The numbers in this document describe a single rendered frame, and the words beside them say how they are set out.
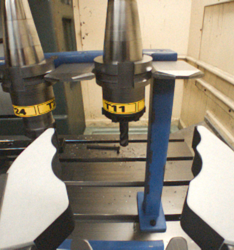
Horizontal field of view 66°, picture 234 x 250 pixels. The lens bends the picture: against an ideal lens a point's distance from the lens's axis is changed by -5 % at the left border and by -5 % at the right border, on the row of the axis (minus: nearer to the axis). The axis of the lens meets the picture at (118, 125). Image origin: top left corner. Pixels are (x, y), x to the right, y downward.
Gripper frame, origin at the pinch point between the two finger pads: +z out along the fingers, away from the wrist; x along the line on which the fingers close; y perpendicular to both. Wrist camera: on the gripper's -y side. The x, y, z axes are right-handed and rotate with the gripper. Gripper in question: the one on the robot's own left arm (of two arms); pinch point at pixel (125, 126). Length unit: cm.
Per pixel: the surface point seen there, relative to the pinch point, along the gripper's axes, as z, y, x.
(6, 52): 8.2, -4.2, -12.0
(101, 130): 100, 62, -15
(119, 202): 16.8, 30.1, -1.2
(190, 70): 7.9, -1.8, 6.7
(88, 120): 104, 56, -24
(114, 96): 7.8, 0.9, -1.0
